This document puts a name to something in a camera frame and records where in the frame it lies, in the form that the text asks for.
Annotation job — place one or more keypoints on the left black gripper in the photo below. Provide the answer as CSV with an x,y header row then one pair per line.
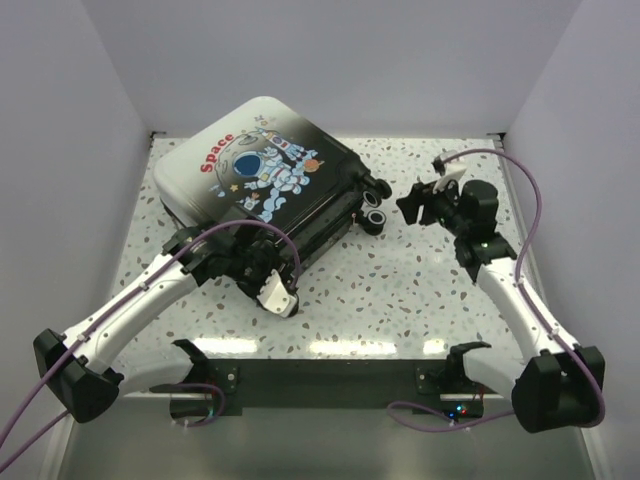
x,y
273,261

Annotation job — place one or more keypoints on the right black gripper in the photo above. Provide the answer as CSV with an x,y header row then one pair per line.
x,y
423,196

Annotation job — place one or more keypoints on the black suitcase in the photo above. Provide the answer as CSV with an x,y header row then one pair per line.
x,y
263,161

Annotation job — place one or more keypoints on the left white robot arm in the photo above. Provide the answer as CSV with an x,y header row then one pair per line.
x,y
77,365

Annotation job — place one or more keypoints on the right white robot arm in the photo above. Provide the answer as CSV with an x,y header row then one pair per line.
x,y
554,382

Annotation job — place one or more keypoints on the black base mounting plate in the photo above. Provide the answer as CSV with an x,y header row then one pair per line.
x,y
237,385

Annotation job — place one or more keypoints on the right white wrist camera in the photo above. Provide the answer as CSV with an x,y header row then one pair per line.
x,y
450,167

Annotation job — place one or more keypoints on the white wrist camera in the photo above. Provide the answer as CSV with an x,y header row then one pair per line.
x,y
450,167
275,298

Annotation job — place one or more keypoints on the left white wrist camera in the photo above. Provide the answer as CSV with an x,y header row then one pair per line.
x,y
275,298

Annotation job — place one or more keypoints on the aluminium frame rail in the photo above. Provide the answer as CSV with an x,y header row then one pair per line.
x,y
139,439

